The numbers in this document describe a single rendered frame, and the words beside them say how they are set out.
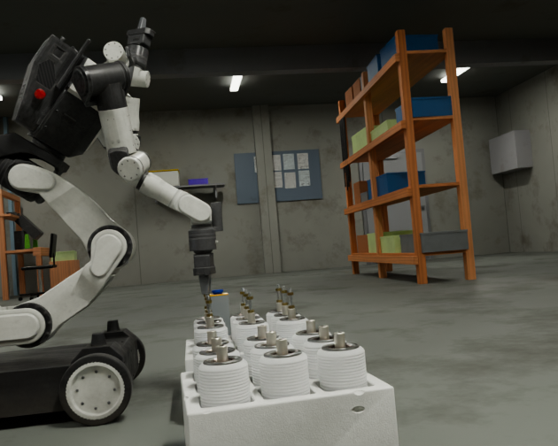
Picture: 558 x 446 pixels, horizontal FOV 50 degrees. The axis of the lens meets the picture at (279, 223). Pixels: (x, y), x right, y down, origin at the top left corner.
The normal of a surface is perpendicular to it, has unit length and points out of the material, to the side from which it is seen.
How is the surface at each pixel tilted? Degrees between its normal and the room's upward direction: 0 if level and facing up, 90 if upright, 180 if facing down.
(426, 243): 90
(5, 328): 90
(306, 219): 90
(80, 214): 90
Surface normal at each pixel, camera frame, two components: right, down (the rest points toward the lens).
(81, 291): -0.04, 0.33
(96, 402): 0.15, -0.05
